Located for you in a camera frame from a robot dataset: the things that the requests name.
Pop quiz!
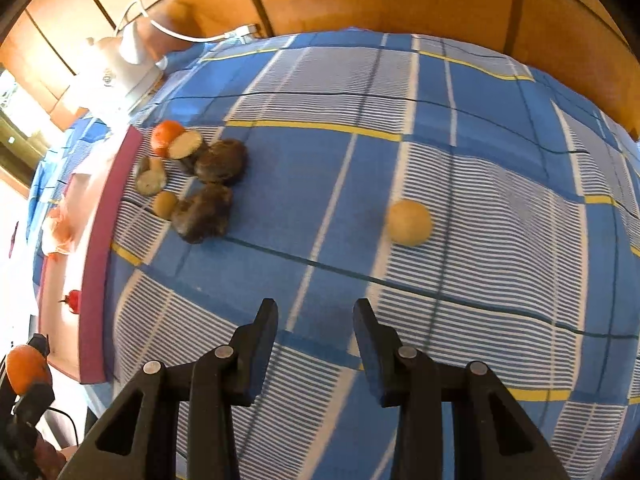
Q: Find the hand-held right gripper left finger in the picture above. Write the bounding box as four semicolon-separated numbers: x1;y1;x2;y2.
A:
59;298;279;480

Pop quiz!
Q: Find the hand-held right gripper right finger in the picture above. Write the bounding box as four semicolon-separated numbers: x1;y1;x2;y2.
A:
352;298;571;480

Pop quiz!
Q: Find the orange tangerine with stem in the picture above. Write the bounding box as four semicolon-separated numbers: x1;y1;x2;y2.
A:
7;345;53;396

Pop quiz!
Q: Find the pink-rimmed white tray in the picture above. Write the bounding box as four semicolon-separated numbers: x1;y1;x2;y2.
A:
37;125;143;386

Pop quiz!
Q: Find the small tan round fruit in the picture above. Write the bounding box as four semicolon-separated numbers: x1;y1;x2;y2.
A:
152;191;179;219

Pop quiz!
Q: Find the wood log piece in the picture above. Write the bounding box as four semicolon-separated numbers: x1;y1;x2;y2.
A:
167;130;208;173

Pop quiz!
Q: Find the plastic bag with orange peels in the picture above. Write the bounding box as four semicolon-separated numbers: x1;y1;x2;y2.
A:
42;195;83;261

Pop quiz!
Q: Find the blue plaid tablecloth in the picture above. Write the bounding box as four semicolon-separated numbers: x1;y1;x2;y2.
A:
27;30;640;480

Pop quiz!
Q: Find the glazed wooden door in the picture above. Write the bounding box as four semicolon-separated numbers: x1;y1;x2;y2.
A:
0;67;56;186

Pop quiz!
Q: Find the white ceramic kettle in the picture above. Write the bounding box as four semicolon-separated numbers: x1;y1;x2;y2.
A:
67;22;168;116

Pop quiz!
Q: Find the thin black cable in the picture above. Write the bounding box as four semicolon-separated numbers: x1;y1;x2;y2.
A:
47;406;81;448

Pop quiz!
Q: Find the white kettle power cable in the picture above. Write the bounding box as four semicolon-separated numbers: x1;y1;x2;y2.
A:
116;0;263;46

